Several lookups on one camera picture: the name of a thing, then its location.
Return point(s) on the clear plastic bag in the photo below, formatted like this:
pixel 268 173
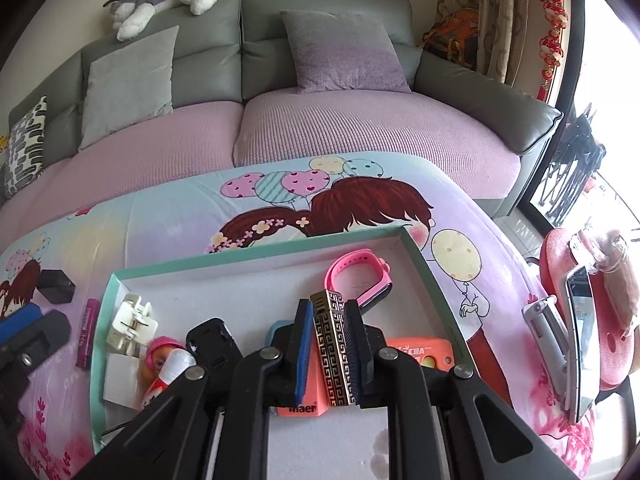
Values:
pixel 620 285

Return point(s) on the beige patterned curtain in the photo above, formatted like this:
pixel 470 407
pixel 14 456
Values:
pixel 500 10

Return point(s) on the pink smart watch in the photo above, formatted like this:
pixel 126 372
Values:
pixel 345 265

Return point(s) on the purple tube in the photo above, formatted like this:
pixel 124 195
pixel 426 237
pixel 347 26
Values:
pixel 87 332

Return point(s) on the black white patterned cushion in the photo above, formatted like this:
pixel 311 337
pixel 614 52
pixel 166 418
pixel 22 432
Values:
pixel 25 150

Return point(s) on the black key case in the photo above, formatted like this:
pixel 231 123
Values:
pixel 210 340

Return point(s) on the teal cardboard tray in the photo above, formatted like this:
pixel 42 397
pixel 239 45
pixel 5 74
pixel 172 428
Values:
pixel 260 280

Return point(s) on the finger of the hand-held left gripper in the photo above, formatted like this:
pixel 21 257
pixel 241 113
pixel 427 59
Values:
pixel 20 322
pixel 45 332

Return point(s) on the printed cartoon blanket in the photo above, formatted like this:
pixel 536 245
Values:
pixel 175 220

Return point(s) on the gold patterned lighter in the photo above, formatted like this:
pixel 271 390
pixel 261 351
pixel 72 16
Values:
pixel 330 355

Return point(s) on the white hair clip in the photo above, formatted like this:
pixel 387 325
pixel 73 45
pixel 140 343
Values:
pixel 130 325

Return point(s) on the silver flip phone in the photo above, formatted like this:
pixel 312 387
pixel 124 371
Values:
pixel 547 335

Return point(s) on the orange blue case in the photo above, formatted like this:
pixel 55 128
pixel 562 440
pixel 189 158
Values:
pixel 315 390
pixel 420 352

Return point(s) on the grey white plush dog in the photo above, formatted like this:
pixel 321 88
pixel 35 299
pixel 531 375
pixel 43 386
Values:
pixel 150 2

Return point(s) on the plain grey cushion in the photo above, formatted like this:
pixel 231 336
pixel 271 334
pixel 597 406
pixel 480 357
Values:
pixel 125 90

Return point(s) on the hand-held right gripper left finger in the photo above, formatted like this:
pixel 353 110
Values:
pixel 304 355

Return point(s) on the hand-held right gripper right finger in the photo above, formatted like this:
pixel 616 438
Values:
pixel 356 355

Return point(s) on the silver edged phone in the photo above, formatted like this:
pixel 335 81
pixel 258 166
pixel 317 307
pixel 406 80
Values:
pixel 582 340

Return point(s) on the orange bag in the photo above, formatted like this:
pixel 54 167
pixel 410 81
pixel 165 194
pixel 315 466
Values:
pixel 450 35

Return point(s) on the red hanging decoration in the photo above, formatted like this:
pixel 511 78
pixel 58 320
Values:
pixel 552 45

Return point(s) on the red round stool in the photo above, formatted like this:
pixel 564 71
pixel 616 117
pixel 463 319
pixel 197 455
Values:
pixel 555 255

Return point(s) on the red white glue pen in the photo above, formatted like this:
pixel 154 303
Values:
pixel 175 362

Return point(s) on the black power adapter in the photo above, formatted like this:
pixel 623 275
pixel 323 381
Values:
pixel 55 285

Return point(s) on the purple grey cushion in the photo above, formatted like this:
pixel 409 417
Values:
pixel 340 50

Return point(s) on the black drying rack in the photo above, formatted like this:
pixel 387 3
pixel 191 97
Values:
pixel 575 160

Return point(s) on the white charger block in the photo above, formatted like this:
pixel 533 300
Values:
pixel 122 380

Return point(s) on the grey sofa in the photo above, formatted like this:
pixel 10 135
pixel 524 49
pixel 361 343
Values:
pixel 210 25

